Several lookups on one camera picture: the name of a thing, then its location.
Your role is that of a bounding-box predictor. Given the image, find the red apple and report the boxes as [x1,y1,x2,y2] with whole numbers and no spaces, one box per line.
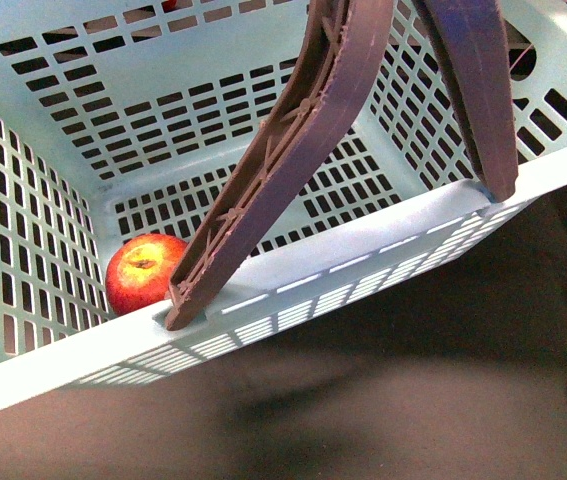
[105,233,188,316]

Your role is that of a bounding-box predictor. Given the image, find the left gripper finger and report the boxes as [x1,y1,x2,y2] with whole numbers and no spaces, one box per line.
[164,1,393,331]
[414,1,518,202]

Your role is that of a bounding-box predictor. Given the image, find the light blue plastic basket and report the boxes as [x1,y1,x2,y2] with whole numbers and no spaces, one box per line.
[0,1,567,410]

